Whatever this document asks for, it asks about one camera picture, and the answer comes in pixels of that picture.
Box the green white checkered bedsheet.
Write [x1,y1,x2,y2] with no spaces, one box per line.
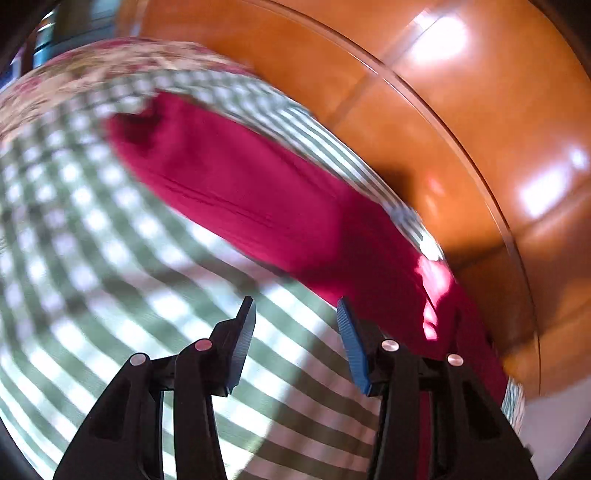
[0,68,528,480]

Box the red cloth garment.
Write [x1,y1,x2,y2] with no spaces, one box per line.
[106,91,511,407]

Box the floral patterned bedspread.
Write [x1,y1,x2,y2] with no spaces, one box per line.
[1,37,252,144]

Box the orange wooden wardrobe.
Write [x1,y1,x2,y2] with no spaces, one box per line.
[116,1,590,397]

